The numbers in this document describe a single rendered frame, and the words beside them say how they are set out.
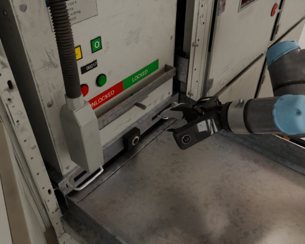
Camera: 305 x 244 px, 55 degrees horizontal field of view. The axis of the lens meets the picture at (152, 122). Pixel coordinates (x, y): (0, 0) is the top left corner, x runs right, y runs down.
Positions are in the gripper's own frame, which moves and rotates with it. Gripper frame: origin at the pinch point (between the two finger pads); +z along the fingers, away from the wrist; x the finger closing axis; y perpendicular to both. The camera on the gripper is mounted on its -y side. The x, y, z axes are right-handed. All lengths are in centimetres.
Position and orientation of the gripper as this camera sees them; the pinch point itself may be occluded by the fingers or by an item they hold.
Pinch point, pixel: (165, 124)
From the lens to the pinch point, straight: 79.7
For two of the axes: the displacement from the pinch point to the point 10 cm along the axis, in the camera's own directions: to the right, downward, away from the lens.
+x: -3.9, -8.6, -3.2
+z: -6.8, 0.3, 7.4
